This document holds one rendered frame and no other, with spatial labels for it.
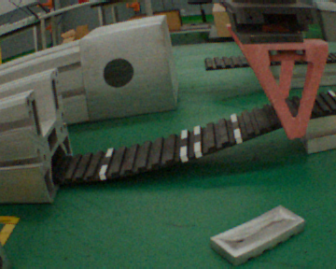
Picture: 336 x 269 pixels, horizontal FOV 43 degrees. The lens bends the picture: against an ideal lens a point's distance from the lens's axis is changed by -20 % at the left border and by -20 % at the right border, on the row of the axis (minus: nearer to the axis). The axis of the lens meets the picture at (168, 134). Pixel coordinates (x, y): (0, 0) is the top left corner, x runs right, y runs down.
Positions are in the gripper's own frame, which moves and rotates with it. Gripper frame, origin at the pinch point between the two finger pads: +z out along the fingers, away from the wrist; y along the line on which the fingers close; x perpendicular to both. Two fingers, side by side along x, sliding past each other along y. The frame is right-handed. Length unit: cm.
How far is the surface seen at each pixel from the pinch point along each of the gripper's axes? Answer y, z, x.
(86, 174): 1.1, 2.5, -15.8
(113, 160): -0.9, 2.4, -13.8
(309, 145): 1.9, 2.5, 1.6
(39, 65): -14.1, -4.6, -23.7
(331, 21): -481, 51, 172
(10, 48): -805, 49, -379
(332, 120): 2.0, 0.7, 4.2
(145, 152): -0.4, 1.9, -11.2
